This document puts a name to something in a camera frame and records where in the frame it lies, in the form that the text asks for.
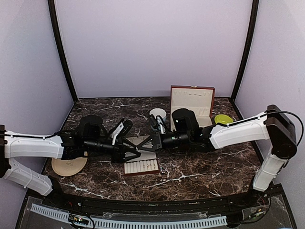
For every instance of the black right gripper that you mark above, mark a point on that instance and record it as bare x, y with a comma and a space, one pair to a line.
149, 139

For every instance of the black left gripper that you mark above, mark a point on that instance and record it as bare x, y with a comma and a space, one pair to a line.
119, 152

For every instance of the brown jewelry tray insert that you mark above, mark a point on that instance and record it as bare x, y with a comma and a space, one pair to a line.
145, 163

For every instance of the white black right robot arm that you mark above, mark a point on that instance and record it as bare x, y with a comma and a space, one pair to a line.
273, 125

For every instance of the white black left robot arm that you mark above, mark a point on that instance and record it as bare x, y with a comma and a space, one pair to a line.
14, 145

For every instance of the brown open jewelry box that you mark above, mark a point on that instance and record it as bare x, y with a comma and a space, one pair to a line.
198, 99

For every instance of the light blue mug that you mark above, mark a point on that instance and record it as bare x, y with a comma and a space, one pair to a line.
159, 114

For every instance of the small silver earrings on table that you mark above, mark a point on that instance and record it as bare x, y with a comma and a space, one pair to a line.
162, 170

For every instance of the beige round plate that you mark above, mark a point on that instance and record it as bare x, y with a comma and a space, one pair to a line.
67, 168

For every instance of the green bowl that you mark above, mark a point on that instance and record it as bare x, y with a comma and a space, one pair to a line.
223, 119

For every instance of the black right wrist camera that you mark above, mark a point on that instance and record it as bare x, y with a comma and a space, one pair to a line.
154, 123

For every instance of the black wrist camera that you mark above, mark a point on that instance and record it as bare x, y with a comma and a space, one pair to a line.
127, 125
154, 123

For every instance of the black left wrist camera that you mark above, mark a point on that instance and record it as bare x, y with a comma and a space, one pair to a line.
127, 125

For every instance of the white slotted cable duct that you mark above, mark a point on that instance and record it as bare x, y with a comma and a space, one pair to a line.
128, 221

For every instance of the black front table rail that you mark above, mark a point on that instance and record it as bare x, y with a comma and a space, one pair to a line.
227, 205

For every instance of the black left corner post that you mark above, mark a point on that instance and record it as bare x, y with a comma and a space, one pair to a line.
60, 49

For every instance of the black corner post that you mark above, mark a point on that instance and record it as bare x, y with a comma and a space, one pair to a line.
246, 51
60, 49

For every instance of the black right corner post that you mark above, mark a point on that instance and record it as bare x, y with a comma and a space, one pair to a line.
246, 51

